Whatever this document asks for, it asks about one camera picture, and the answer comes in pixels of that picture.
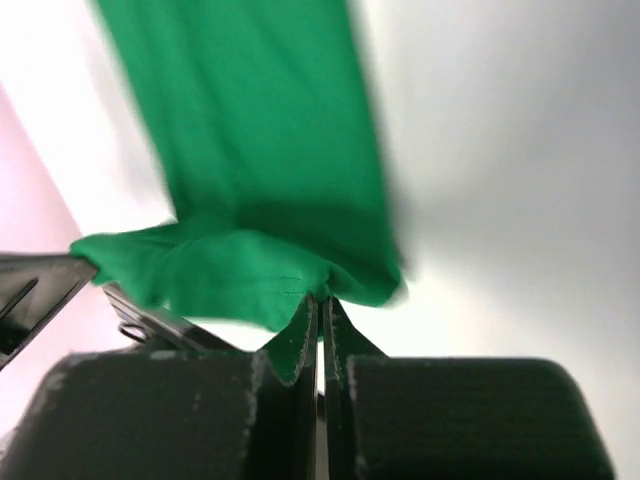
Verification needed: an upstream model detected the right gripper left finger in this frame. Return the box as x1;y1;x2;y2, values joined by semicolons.
245;296;319;480

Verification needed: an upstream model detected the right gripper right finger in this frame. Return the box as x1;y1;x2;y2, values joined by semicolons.
322;297;384;480

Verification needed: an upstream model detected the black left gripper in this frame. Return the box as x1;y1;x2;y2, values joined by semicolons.
1;253;240;367

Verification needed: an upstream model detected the green t shirt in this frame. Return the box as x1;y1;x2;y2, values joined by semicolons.
69;0;409;386

